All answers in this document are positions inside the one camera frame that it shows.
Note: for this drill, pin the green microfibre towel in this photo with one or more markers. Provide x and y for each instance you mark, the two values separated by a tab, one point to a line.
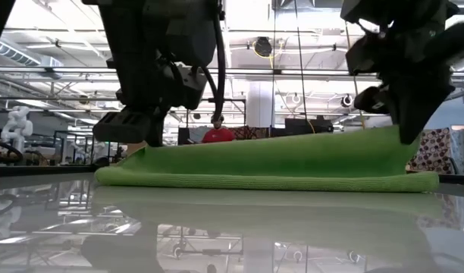
254	163

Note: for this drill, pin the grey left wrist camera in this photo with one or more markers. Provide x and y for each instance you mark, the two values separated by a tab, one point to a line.
190	87

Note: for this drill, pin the white robot figure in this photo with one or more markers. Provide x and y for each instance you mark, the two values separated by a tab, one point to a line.
16	125

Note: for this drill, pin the black round ceiling fixture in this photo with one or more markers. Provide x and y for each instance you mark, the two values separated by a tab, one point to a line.
262	46

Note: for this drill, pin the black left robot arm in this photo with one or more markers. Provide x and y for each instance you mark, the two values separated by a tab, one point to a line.
141	30

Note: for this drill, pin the white building column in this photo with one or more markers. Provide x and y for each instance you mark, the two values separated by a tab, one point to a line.
260	104

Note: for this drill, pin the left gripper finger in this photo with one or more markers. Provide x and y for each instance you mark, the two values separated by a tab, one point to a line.
156	129

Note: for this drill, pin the person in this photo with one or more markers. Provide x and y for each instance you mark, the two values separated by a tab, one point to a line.
218	134

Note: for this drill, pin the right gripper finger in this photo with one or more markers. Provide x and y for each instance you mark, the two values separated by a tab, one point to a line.
416	110

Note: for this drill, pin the dark patterned panel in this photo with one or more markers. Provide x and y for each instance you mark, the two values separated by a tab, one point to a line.
251	132

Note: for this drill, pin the circle-patterned cloth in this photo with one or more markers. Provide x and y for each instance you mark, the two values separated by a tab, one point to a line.
433	151

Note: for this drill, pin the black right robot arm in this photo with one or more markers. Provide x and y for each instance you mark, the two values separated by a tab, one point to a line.
455	41

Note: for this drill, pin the black flat screen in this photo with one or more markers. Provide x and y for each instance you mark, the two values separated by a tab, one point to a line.
308	126

